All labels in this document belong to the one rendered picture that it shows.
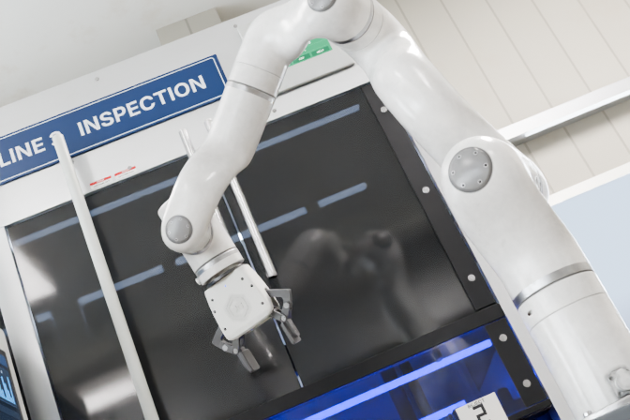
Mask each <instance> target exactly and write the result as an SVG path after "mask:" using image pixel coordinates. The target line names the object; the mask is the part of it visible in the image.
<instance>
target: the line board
mask: <svg viewBox="0 0 630 420"><path fill-rule="evenodd" d="M227 81H228V80H227V78H226V76H225V73H224V71H223V69H222V67H221V64H220V63H219V61H218V57H217V55H216V54H213V55H211V56H208V57H205V58H204V59H201V60H199V61H196V62H193V63H191V64H188V65H186V66H183V67H180V68H177V69H175V70H172V71H169V72H167V73H164V74H162V75H159V76H156V77H155V78H152V79H150V80H147V81H145V82H140V83H138V84H135V85H133V86H130V87H128V88H126V89H123V90H121V91H118V92H115V93H113V94H110V95H108V96H106V97H102V98H99V99H97V100H94V101H91V102H89V103H86V104H84V105H82V106H79V107H77V108H74V109H72V110H69V111H66V112H62V113H60V114H57V115H55V116H53V117H50V118H48V119H45V120H43V121H40V122H37V123H35V124H33V125H31V126H28V127H24V128H21V129H19V130H16V131H13V132H11V133H9V134H7V135H4V136H1V137H0V186H1V185H4V184H5V183H8V182H11V181H13V180H16V179H18V178H21V177H23V176H26V175H27V174H30V173H34V172H37V171H39V170H42V169H44V168H47V167H50V166H52V165H54V164H56V163H59V162H60V161H59V158H58V156H57V153H56V149H55V146H54V143H53V135H55V134H57V133H60V134H63V136H64V139H65V141H66V144H67V149H68V151H69V154H70V156H71V157H72V158H73V157H76V156H78V155H80V154H82V153H85V152H87V151H90V150H93V149H95V148H98V147H100V146H102V145H104V144H107V143H111V142H114V141H116V140H119V139H121V138H124V137H126V136H128V135H130V134H133V133H136V132H138V131H141V130H143V129H146V128H150V127H151V126H154V125H157V124H159V123H162V122H164V121H167V120H169V119H172V118H174V117H176V116H179V115H181V114H184V113H188V112H190V111H193V110H196V109H198V108H201V107H202V106H205V105H207V104H210V103H212V102H215V101H218V100H220V99H221V97H222V94H223V92H224V89H225V86H226V83H227Z"/></svg>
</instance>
